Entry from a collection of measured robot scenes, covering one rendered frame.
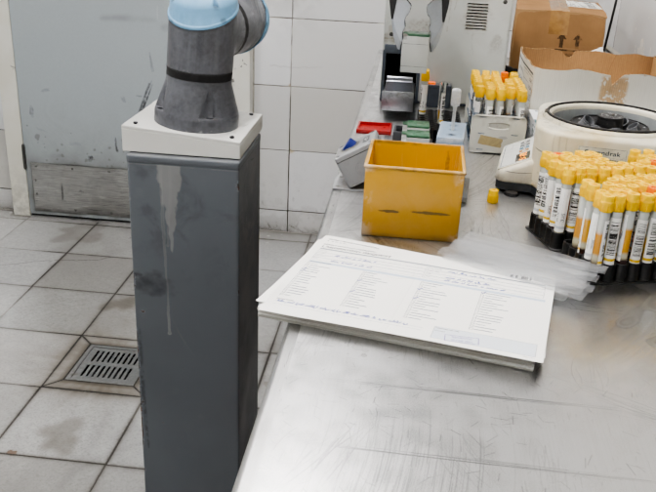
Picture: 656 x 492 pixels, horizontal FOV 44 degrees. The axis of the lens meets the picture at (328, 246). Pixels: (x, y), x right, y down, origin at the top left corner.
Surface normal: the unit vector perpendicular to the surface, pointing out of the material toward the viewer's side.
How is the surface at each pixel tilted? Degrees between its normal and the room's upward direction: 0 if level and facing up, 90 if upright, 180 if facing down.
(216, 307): 90
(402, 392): 0
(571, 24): 89
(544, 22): 87
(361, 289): 1
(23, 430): 0
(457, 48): 90
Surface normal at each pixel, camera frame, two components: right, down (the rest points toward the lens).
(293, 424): 0.04, -0.92
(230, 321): -0.11, 0.38
